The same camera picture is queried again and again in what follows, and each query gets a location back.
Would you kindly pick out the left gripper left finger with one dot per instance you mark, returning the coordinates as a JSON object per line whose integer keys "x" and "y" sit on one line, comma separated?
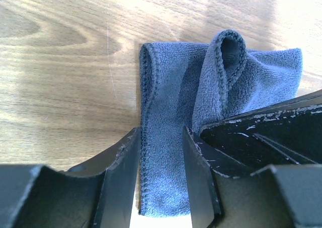
{"x": 96, "y": 193}

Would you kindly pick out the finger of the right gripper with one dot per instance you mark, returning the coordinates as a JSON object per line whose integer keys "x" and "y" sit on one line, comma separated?
{"x": 285, "y": 133}

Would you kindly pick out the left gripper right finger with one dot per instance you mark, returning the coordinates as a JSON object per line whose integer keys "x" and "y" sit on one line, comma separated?
{"x": 223, "y": 194}

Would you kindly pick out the dark blue towel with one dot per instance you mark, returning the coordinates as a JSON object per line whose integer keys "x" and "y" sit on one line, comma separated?
{"x": 194, "y": 84}

